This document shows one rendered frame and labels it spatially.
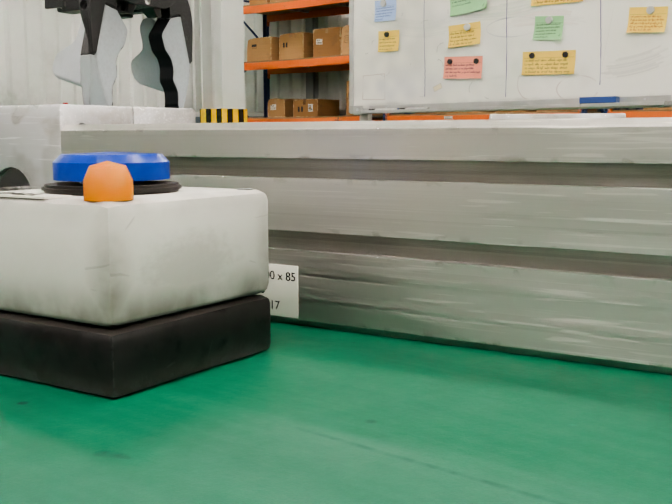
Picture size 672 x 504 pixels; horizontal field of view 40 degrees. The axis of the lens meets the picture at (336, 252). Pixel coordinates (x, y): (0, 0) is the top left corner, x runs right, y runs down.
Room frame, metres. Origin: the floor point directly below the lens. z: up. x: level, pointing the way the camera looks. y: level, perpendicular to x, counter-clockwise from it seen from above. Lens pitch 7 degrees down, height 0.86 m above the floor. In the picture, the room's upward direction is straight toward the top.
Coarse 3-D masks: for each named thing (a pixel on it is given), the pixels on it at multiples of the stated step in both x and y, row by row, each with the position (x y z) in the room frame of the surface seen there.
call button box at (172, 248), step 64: (0, 192) 0.31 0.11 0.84; (64, 192) 0.30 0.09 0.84; (192, 192) 0.32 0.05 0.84; (256, 192) 0.33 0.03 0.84; (0, 256) 0.30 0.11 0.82; (64, 256) 0.28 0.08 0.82; (128, 256) 0.28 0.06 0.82; (192, 256) 0.30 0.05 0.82; (256, 256) 0.33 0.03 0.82; (0, 320) 0.30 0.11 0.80; (64, 320) 0.29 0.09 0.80; (128, 320) 0.28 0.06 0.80; (192, 320) 0.30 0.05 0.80; (256, 320) 0.33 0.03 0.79; (64, 384) 0.28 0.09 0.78; (128, 384) 0.27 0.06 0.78
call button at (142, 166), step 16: (64, 160) 0.31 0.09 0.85; (80, 160) 0.31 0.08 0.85; (96, 160) 0.31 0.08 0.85; (112, 160) 0.31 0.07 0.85; (128, 160) 0.31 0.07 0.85; (144, 160) 0.31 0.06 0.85; (160, 160) 0.32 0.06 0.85; (64, 176) 0.31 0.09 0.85; (80, 176) 0.31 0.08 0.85; (144, 176) 0.31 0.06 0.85; (160, 176) 0.32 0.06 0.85
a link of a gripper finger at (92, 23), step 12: (84, 0) 0.71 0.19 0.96; (96, 0) 0.71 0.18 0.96; (108, 0) 0.72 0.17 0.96; (84, 12) 0.71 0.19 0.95; (96, 12) 0.71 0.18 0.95; (84, 24) 0.71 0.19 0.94; (96, 24) 0.71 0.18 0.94; (84, 36) 0.71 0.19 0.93; (96, 36) 0.71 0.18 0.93; (84, 48) 0.71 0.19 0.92; (96, 48) 0.71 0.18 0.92
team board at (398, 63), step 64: (384, 0) 3.91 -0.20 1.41; (448, 0) 3.71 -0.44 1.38; (512, 0) 3.53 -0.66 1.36; (576, 0) 3.37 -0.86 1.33; (640, 0) 3.22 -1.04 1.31; (384, 64) 3.91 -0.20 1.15; (448, 64) 3.71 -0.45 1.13; (512, 64) 3.53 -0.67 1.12; (576, 64) 3.37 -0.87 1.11; (640, 64) 3.22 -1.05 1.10
